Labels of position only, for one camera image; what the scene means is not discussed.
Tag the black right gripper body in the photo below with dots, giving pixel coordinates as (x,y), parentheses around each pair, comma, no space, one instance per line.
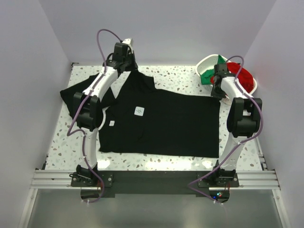
(217,92)

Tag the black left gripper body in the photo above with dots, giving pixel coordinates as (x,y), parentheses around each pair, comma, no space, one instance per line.
(129,64)

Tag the black t-shirt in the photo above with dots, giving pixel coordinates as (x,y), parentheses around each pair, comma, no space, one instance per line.
(67,95)
(144,119)

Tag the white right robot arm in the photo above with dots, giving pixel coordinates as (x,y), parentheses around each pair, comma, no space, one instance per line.
(243,122)

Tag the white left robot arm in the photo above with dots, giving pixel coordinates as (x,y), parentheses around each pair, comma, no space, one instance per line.
(88,104)

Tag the green t-shirt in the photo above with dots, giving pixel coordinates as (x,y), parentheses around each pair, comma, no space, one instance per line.
(209,74)

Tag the white plastic laundry basket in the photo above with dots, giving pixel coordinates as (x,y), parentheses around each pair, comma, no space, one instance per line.
(226,100)

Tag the red t-shirt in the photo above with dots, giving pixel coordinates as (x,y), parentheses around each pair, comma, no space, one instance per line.
(245,78)

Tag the folded black t-shirt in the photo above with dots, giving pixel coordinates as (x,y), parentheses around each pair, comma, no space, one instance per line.
(67,95)

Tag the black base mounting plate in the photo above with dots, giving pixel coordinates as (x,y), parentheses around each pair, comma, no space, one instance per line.
(110,183)

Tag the aluminium frame rail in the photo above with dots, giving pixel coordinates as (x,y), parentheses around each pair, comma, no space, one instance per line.
(248,180)

